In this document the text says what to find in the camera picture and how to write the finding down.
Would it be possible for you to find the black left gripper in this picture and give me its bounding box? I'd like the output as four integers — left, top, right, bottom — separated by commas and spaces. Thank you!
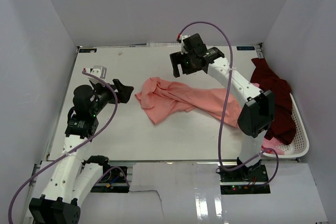
90, 79, 133, 116

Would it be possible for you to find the salmon pink t shirt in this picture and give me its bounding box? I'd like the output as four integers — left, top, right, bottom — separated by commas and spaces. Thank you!
135, 77, 227, 124

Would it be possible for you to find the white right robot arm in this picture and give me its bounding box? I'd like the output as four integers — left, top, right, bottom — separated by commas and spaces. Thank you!
170, 34, 275, 182

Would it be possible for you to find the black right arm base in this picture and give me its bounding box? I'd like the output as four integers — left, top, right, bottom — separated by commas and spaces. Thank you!
215, 164, 271, 195

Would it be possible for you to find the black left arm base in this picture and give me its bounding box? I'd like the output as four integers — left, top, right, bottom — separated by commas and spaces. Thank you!
90, 166, 129, 193

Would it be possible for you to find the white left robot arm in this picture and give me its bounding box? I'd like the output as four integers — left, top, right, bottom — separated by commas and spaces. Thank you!
29, 79, 134, 223

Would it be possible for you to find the blue left table label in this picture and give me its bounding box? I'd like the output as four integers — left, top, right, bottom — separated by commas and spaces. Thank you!
78, 48, 97, 53

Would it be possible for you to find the blue table label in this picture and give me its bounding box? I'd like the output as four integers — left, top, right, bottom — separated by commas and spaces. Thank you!
78, 48, 97, 53
236, 46, 255, 51

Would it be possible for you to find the blue right table label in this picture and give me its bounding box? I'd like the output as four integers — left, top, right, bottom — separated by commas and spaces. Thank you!
236, 46, 255, 51

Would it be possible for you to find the white paper sheets front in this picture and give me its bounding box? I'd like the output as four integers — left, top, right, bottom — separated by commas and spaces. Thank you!
79, 162, 328, 223

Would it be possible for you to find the light pink t shirt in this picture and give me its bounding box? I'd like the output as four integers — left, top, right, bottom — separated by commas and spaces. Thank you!
261, 137, 284, 155

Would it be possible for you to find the dark red t shirt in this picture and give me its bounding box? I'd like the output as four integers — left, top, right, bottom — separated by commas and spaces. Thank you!
250, 58, 296, 145

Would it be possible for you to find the white perforated laundry basket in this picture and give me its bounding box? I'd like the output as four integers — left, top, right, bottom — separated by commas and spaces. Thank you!
263, 94, 309, 159

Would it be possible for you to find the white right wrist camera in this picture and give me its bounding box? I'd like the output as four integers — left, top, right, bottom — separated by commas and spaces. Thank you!
176, 33, 190, 54

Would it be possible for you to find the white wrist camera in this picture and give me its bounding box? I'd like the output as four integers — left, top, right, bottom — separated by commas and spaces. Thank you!
176, 33, 190, 54
83, 66, 107, 80

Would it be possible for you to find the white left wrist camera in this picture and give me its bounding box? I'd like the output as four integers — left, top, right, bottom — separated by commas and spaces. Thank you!
83, 66, 107, 80

